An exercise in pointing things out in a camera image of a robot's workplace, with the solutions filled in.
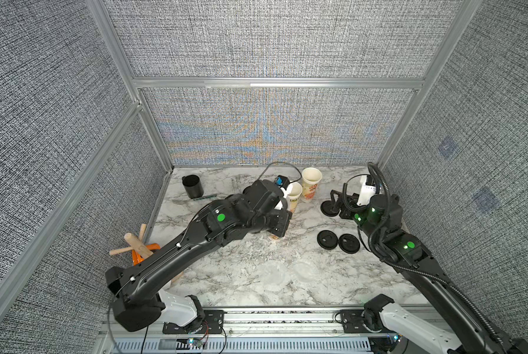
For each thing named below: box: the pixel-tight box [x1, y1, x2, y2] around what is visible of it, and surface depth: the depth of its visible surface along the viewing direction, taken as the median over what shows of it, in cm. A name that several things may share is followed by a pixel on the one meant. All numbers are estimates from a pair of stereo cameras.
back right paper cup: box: [301, 166, 323, 201], surface depth 97 cm
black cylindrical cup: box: [181, 174, 205, 200], surface depth 106 cm
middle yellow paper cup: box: [286, 181, 304, 214], surface depth 90 cm
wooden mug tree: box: [109, 223, 155, 260], surface depth 65 cm
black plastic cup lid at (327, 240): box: [316, 230, 339, 251], surface depth 94 cm
